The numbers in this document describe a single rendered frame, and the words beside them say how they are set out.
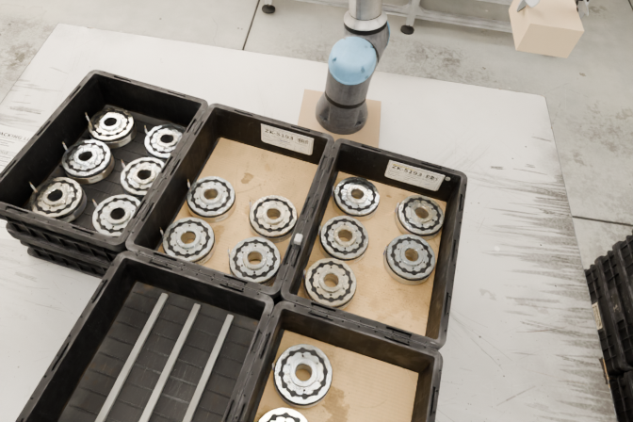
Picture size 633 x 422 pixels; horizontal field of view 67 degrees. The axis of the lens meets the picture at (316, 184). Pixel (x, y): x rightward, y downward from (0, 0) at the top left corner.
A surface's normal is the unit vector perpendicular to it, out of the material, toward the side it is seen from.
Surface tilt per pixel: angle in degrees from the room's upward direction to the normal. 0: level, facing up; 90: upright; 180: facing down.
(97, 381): 0
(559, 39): 90
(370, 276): 0
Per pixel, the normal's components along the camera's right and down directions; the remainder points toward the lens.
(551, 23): 0.09, -0.58
